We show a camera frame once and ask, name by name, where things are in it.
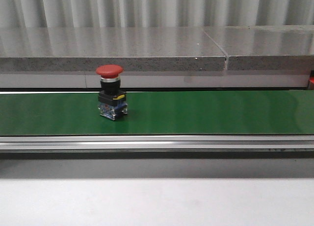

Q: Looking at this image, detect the red mushroom push button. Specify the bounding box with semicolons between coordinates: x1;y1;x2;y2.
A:
96;65;128;121

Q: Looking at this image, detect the white panel under slabs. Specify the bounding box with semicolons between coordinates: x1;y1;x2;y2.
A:
0;71;310;89

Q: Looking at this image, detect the green conveyor belt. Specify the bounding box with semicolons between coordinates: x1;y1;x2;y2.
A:
0;90;314;135

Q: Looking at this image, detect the grey stone slab right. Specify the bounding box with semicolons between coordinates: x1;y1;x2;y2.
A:
203;25;314;74

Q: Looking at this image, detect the grey stone slab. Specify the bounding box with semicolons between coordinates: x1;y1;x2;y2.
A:
0;27;225;73
203;25;314;74

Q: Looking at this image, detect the grey stone slab left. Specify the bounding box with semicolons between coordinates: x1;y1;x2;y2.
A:
0;27;225;73

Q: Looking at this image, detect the red object at right edge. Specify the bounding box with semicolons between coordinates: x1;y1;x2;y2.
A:
307;70;314;90

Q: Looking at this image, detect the white corrugated curtain backdrop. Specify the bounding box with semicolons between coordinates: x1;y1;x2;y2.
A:
0;0;314;27

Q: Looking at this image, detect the aluminium conveyor side rail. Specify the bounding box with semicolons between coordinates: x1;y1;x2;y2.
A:
0;135;314;159

